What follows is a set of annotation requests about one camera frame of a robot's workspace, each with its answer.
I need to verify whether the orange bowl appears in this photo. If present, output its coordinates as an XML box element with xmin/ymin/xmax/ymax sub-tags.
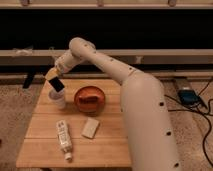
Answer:
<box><xmin>74</xmin><ymin>86</ymin><xmax>105</xmax><ymax>115</ymax></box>

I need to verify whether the blue power device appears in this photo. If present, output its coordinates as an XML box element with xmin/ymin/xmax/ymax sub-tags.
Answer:
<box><xmin>178</xmin><ymin>89</ymin><xmax>199</xmax><ymax>105</ymax></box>

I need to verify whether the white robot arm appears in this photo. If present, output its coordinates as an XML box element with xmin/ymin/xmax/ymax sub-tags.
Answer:
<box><xmin>45</xmin><ymin>37</ymin><xmax>182</xmax><ymax>171</ymax></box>

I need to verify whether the wooden table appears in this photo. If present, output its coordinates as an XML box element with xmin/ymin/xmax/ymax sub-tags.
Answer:
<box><xmin>16</xmin><ymin>79</ymin><xmax>131</xmax><ymax>168</ymax></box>

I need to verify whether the white squeeze bottle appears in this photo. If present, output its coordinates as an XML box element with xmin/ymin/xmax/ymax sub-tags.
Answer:
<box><xmin>56</xmin><ymin>120</ymin><xmax>72</xmax><ymax>162</ymax></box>

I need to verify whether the black eraser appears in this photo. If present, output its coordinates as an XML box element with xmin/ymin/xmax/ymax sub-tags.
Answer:
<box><xmin>49</xmin><ymin>77</ymin><xmax>64</xmax><ymax>92</ymax></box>

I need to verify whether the black cable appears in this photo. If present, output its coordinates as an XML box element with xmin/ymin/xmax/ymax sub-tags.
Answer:
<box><xmin>163</xmin><ymin>78</ymin><xmax>213</xmax><ymax>168</ymax></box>

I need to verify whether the brown food in bowl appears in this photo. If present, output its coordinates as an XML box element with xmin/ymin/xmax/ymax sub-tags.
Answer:
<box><xmin>79</xmin><ymin>95</ymin><xmax>98</xmax><ymax>104</ymax></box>

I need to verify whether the white sponge block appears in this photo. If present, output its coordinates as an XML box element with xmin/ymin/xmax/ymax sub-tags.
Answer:
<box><xmin>82</xmin><ymin>118</ymin><xmax>100</xmax><ymax>139</ymax></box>

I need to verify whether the long metal rail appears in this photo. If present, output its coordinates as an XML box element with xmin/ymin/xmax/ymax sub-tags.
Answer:
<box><xmin>0</xmin><ymin>49</ymin><xmax>213</xmax><ymax>66</ymax></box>

